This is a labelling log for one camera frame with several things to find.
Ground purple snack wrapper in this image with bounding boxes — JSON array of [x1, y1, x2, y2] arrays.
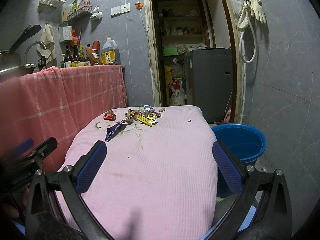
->
[[105, 120, 125, 142]]

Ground red wrapper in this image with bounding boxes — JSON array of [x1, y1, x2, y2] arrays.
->
[[103, 110, 116, 121]]

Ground grey wrapper pile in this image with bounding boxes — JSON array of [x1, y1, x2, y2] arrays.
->
[[125, 107, 162, 122]]

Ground yellow snack wrapper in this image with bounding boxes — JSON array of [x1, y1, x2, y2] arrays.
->
[[136, 113, 157, 127]]

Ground blue white wrapper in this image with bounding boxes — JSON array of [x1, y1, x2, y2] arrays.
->
[[144, 105, 153, 112]]

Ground chrome kitchen faucet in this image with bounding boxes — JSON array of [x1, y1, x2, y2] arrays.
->
[[23, 41, 47, 64]]

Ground person's left hand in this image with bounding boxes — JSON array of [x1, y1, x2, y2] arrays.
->
[[4, 186, 30, 219]]

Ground blue plastic bucket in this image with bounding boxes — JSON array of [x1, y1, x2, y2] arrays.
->
[[212, 124, 267, 166]]

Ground red checked cloth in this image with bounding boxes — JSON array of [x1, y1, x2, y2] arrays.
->
[[1, 65, 127, 172]]

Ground pink cloth on table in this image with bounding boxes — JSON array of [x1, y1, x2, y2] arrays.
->
[[55, 105, 218, 240]]

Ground dark glass bottle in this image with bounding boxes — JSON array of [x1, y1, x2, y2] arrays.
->
[[71, 41, 80, 67]]

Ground brown sauce pouch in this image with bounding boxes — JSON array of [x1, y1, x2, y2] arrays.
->
[[84, 46, 102, 66]]

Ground beige hanging towel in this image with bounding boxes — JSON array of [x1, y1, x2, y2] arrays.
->
[[37, 24, 56, 66]]

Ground red cup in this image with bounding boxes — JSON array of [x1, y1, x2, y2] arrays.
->
[[92, 41, 100, 51]]

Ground large soy sauce jug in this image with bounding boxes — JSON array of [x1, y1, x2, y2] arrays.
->
[[100, 36, 121, 65]]

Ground white utensil box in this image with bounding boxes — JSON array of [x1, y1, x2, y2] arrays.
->
[[58, 26, 72, 43]]

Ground grey washing machine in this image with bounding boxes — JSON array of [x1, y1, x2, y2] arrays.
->
[[185, 48, 233, 123]]

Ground yellow bag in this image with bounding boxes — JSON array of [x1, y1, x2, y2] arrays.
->
[[164, 66, 173, 94]]

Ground green box on shelf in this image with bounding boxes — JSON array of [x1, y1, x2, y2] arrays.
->
[[163, 47, 178, 56]]

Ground storage room shelf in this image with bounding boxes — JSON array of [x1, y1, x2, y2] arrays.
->
[[157, 0, 210, 55]]

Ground cream rubber gloves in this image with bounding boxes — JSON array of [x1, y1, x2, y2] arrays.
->
[[238, 0, 266, 31]]

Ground wall spice shelf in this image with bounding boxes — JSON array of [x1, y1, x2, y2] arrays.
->
[[67, 0, 92, 21]]

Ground white rag on wall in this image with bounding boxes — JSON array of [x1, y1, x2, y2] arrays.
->
[[90, 6, 103, 20]]

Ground white hose loop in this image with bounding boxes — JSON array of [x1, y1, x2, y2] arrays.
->
[[239, 7, 258, 64]]

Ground white wall switch plate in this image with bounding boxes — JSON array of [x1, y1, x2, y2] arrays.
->
[[111, 3, 131, 17]]

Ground orange wall hook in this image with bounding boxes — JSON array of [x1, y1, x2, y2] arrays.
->
[[136, 1, 143, 10]]

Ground wooden door frame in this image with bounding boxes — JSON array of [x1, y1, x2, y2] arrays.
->
[[143, 0, 246, 123]]

